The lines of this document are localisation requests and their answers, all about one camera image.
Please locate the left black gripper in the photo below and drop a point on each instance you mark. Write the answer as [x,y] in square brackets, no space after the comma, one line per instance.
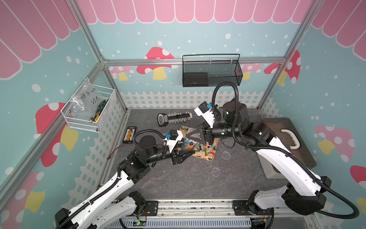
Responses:
[179,158]

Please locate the clear plastic zip bag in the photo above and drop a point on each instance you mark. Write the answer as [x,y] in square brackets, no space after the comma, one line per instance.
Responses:
[86,100]

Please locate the brown plastic toolbox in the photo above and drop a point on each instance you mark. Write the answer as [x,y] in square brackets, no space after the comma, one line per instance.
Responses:
[290,137]

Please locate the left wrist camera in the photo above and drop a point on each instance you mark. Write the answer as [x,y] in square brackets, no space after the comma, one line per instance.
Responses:
[171,140]

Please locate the black wire mesh basket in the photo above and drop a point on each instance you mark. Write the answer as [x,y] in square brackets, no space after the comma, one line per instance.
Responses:
[220,67]

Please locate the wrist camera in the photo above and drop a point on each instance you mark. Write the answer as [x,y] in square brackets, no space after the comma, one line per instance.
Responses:
[171,140]
[205,111]

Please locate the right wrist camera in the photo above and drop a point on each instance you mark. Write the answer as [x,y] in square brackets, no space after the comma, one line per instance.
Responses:
[205,111]

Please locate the green tool in basket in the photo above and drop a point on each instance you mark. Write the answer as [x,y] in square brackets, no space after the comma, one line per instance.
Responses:
[98,112]

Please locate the black socket holder rail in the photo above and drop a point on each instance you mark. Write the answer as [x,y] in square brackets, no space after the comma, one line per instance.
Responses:
[173,118]

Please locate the clear candy jar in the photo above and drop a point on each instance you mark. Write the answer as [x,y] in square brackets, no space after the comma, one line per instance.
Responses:
[189,144]

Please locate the pile of lollipops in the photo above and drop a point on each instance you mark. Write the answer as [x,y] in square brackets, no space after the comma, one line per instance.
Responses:
[205,152]

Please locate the floral rectangular tray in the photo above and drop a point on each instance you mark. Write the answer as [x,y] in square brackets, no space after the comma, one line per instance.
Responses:
[184,130]

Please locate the black parallel charging board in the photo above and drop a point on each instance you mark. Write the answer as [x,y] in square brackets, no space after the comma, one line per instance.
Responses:
[129,133]

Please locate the black box in basket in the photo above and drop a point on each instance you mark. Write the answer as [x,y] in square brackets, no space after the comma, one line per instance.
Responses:
[195,79]

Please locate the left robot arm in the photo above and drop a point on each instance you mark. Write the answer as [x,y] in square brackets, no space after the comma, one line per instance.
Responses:
[98,210]

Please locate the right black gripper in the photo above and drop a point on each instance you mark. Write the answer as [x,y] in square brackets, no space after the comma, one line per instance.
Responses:
[207,131]

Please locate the white wire basket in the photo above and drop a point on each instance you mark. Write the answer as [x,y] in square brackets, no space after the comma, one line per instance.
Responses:
[80,122]

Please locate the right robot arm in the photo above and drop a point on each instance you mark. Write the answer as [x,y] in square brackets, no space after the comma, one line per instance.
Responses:
[226,117]

